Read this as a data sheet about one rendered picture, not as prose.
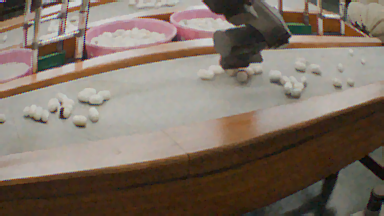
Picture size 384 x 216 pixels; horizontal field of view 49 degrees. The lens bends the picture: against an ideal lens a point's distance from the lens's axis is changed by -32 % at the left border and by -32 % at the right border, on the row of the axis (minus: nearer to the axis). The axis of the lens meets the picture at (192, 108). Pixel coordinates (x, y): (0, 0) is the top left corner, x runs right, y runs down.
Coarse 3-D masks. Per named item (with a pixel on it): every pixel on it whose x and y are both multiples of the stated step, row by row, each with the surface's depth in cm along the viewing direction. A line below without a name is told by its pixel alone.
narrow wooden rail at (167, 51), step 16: (144, 48) 134; (160, 48) 135; (176, 48) 135; (192, 48) 136; (208, 48) 138; (288, 48) 152; (304, 48) 155; (320, 48) 159; (80, 64) 125; (96, 64) 125; (112, 64) 127; (128, 64) 129; (16, 80) 116; (32, 80) 116; (48, 80) 118; (64, 80) 121; (0, 96) 110
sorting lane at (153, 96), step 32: (160, 64) 132; (192, 64) 133; (256, 64) 137; (288, 64) 140; (320, 64) 145; (352, 64) 151; (32, 96) 113; (128, 96) 116; (160, 96) 117; (192, 96) 118; (224, 96) 119; (256, 96) 120; (288, 96) 121; (0, 128) 97; (32, 128) 99; (64, 128) 101; (96, 128) 103; (128, 128) 104; (160, 128) 105
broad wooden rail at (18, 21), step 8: (80, 0) 191; (96, 0) 188; (104, 0) 189; (112, 0) 191; (120, 0) 193; (48, 8) 185; (56, 8) 183; (72, 8) 182; (32, 16) 176; (48, 16) 177; (0, 24) 170; (8, 24) 169; (16, 24) 169; (0, 32) 165
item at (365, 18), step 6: (366, 6) 399; (372, 6) 389; (378, 6) 389; (366, 12) 393; (372, 12) 384; (378, 12) 378; (360, 18) 402; (366, 18) 391; (372, 18) 381; (378, 18) 375; (360, 24) 384; (366, 24) 389; (372, 24) 380; (378, 24) 375; (360, 30) 388; (366, 30) 374; (372, 30) 381; (378, 30) 374; (372, 36) 380; (378, 36) 376
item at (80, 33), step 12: (48, 0) 114; (84, 0) 120; (36, 12) 113; (84, 12) 122; (36, 24) 114; (84, 24) 124; (36, 36) 116; (60, 36) 121; (72, 36) 124; (84, 36) 126; (36, 48) 118; (84, 48) 128; (36, 60) 119; (36, 72) 121
